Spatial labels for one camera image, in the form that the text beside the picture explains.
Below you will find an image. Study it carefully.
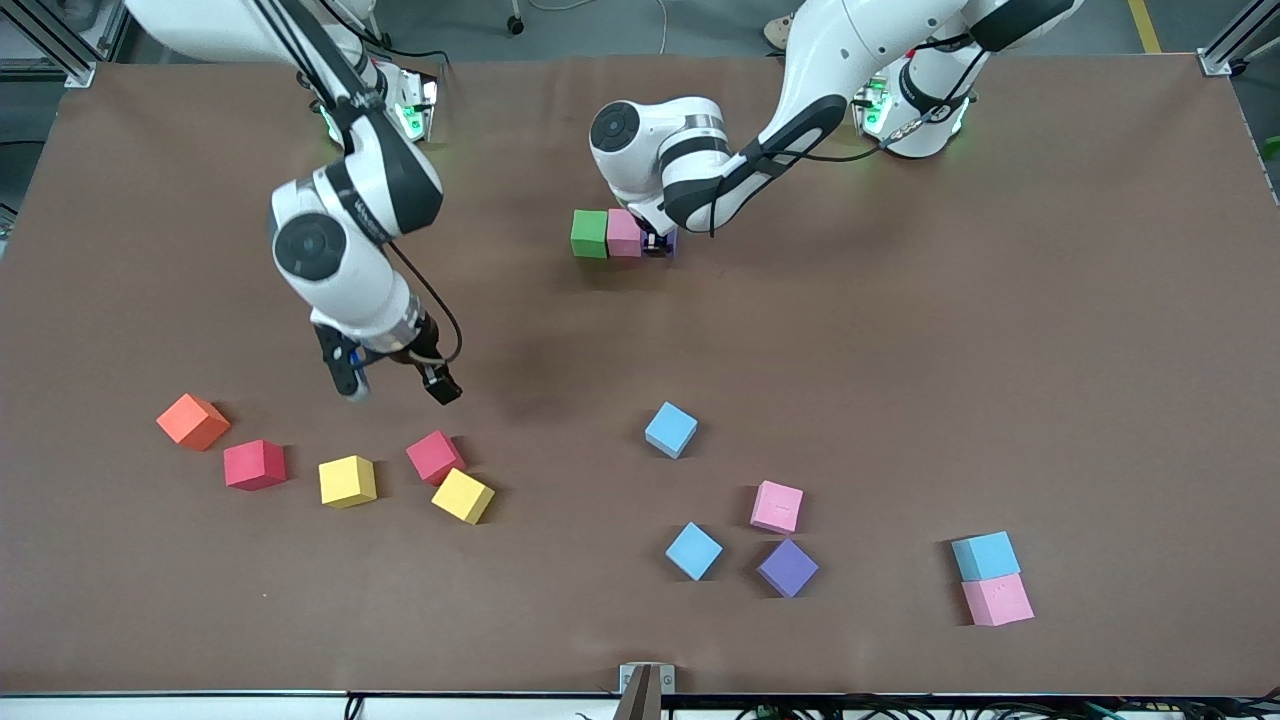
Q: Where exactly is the pink foam block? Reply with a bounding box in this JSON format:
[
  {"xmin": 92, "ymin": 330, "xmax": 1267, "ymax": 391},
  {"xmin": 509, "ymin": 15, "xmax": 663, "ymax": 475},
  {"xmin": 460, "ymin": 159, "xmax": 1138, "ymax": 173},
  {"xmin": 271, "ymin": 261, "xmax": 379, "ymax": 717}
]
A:
[
  {"xmin": 606, "ymin": 208, "xmax": 646, "ymax": 259},
  {"xmin": 961, "ymin": 572, "xmax": 1036, "ymax": 628},
  {"xmin": 750, "ymin": 480, "xmax": 805, "ymax": 536}
]

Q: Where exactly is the green foam block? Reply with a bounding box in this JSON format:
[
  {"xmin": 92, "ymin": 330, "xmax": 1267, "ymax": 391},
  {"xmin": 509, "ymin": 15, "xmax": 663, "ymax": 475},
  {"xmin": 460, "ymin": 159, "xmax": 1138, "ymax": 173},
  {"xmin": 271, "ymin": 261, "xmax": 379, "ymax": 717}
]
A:
[{"xmin": 571, "ymin": 209, "xmax": 610, "ymax": 260}]

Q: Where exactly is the red foam block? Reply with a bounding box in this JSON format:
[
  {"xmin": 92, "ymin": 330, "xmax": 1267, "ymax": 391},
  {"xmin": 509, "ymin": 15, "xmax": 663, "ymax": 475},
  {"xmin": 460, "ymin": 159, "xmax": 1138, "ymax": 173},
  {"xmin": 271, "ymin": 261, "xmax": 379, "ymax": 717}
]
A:
[
  {"xmin": 405, "ymin": 430, "xmax": 467, "ymax": 487},
  {"xmin": 223, "ymin": 439, "xmax": 288, "ymax": 492}
]

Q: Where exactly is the yellow foam block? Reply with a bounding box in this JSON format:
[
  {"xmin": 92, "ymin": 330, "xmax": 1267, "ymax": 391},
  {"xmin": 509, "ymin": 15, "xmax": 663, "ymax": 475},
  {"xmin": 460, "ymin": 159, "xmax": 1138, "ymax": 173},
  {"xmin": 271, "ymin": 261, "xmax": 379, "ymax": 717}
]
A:
[
  {"xmin": 318, "ymin": 455, "xmax": 379, "ymax": 510},
  {"xmin": 431, "ymin": 467, "xmax": 496, "ymax": 526}
]

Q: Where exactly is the light blue foam block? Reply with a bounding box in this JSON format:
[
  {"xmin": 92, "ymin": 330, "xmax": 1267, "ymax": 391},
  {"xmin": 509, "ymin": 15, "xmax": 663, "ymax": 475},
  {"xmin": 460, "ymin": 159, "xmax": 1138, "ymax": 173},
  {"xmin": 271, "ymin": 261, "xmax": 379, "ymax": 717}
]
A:
[
  {"xmin": 665, "ymin": 521, "xmax": 724, "ymax": 582},
  {"xmin": 644, "ymin": 401, "xmax": 700, "ymax": 460},
  {"xmin": 950, "ymin": 531, "xmax": 1023, "ymax": 583}
]

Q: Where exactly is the orange foam block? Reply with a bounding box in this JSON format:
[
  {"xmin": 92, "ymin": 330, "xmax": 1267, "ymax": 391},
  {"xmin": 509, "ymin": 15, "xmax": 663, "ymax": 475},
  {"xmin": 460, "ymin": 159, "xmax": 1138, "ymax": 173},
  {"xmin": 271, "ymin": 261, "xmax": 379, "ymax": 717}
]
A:
[{"xmin": 156, "ymin": 393, "xmax": 231, "ymax": 452}]

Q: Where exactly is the brown table cover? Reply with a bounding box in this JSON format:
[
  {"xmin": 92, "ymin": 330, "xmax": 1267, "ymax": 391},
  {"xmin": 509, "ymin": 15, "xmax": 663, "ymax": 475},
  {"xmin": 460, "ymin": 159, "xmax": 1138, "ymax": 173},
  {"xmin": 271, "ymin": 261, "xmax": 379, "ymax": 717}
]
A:
[{"xmin": 0, "ymin": 52, "xmax": 1280, "ymax": 698}]

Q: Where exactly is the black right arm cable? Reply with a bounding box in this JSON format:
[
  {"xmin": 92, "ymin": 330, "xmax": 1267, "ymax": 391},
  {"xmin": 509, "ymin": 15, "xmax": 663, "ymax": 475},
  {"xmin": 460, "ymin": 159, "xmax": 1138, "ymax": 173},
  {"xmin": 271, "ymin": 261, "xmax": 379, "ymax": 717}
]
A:
[{"xmin": 385, "ymin": 240, "xmax": 464, "ymax": 366}]

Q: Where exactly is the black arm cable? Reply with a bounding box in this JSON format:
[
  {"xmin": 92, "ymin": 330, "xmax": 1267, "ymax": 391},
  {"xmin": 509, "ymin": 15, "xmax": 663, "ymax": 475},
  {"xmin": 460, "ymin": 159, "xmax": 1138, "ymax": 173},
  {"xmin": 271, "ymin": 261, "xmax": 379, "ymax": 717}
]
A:
[
  {"xmin": 385, "ymin": 240, "xmax": 464, "ymax": 366},
  {"xmin": 708, "ymin": 35, "xmax": 979, "ymax": 238}
]

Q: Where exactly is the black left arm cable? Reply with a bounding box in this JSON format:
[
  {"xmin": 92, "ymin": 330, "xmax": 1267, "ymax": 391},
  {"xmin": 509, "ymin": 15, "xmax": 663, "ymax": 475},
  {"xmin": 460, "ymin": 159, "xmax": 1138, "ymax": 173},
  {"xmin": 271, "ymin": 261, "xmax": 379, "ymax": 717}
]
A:
[{"xmin": 708, "ymin": 35, "xmax": 979, "ymax": 238}]

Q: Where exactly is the white floor cable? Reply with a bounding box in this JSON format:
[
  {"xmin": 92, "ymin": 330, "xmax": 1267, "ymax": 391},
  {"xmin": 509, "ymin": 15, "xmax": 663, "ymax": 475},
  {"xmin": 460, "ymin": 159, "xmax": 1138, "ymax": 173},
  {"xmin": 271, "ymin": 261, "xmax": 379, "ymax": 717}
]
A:
[{"xmin": 528, "ymin": 0, "xmax": 669, "ymax": 56}]

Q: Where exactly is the black base power cable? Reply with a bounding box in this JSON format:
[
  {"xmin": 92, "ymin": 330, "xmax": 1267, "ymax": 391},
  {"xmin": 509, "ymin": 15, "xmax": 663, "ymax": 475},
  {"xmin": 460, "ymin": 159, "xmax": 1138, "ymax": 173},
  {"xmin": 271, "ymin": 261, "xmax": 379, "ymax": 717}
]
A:
[{"xmin": 375, "ymin": 35, "xmax": 456, "ymax": 67}]

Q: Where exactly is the grey metal camera bracket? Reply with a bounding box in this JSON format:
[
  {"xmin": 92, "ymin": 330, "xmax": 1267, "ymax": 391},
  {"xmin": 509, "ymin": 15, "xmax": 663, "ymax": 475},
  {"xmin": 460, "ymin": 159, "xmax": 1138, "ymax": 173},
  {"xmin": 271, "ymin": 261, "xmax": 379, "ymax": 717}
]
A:
[{"xmin": 618, "ymin": 662, "xmax": 676, "ymax": 720}]

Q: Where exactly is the aluminium frame post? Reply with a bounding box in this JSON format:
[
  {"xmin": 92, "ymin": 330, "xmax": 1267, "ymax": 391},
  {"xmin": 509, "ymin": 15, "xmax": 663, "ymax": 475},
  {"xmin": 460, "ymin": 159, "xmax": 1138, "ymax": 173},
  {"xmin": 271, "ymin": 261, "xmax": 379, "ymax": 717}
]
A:
[
  {"xmin": 0, "ymin": 0, "xmax": 136, "ymax": 89},
  {"xmin": 1197, "ymin": 0, "xmax": 1280, "ymax": 78}
]

